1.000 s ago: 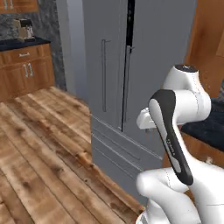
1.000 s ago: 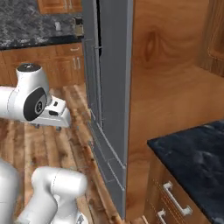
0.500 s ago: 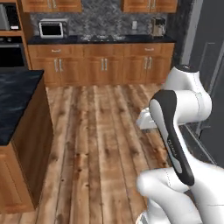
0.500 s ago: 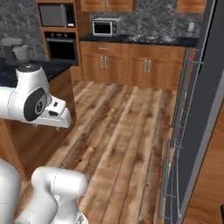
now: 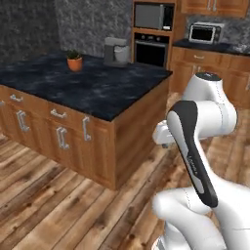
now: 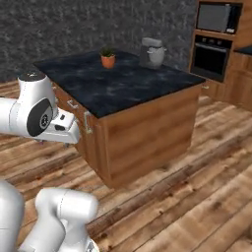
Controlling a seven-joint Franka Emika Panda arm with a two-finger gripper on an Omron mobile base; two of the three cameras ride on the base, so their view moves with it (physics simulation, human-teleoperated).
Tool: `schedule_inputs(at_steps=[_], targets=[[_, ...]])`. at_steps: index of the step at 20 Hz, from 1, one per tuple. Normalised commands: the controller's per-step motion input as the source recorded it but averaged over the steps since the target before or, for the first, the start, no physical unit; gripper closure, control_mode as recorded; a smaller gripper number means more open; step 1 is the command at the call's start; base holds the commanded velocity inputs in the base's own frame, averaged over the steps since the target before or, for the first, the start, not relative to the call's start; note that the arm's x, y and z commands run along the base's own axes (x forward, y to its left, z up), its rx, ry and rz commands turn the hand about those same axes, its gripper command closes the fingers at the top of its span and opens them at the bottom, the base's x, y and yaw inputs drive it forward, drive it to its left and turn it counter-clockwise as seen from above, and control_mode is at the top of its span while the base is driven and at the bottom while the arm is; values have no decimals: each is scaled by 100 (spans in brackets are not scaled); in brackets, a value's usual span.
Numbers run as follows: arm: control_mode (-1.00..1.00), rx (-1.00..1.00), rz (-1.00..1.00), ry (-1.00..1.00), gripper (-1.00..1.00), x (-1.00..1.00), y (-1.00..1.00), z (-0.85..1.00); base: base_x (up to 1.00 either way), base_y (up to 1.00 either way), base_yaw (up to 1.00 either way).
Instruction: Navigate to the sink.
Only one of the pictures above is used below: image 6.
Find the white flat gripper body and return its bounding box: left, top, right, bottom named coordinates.
left=32, top=119, right=81, bottom=145

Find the wooden island with black top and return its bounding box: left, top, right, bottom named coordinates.
left=32, top=48, right=207, bottom=190

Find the green plant in orange pot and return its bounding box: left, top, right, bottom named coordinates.
left=98, top=44, right=117, bottom=70

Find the black built-in oven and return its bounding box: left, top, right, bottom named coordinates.
left=189, top=33, right=233, bottom=84

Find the wooden cupboard run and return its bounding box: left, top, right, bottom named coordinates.
left=188, top=0, right=252, bottom=112

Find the black microwave oven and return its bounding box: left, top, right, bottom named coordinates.
left=195, top=1, right=244, bottom=35

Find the long metal cupboard handle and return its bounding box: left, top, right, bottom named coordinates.
left=83, top=110, right=94, bottom=135

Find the short metal drawer handle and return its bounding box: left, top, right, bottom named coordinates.
left=66, top=99, right=80, bottom=110

